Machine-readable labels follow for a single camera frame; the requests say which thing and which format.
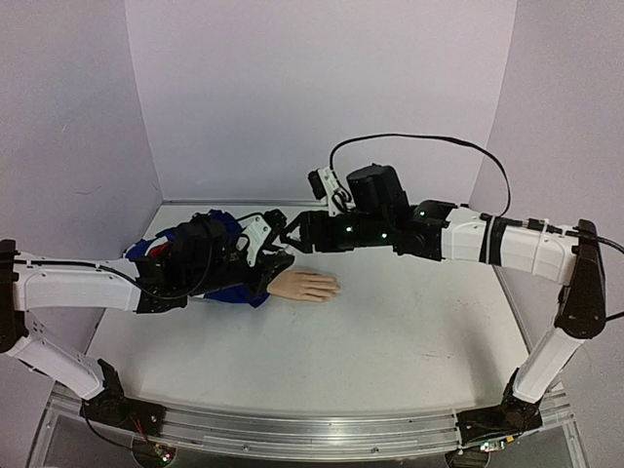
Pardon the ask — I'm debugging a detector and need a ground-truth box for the mannequin hand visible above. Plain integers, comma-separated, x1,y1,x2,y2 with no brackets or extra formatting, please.
267,270,340,303

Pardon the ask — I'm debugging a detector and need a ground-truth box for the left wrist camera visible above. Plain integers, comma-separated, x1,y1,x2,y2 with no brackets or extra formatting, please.
235,210,287,267

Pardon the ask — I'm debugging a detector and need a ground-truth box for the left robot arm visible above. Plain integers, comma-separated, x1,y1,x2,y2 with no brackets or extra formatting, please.
1,210,293,436

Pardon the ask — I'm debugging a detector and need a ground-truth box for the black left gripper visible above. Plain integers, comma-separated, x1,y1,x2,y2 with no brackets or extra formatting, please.
188,235,293,300

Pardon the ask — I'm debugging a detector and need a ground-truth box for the aluminium front rail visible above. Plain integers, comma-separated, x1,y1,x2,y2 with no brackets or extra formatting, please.
49,391,574,462

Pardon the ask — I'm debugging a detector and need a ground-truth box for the black left base cable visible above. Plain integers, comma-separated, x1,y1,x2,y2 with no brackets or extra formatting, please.
75,399,157,452

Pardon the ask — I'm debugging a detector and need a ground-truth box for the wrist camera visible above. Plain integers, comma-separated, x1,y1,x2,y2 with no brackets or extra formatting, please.
235,210,287,267
307,167,355,216

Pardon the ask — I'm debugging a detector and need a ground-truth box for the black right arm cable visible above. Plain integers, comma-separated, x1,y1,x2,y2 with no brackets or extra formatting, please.
329,134,624,321

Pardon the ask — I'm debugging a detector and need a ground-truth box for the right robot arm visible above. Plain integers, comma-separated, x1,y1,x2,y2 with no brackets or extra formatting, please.
280,165,607,451

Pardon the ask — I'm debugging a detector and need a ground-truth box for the blue red white jacket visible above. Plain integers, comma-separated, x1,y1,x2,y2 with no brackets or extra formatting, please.
123,210,270,308

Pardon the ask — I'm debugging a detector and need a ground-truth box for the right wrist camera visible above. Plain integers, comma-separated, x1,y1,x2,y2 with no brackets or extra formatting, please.
307,167,355,216

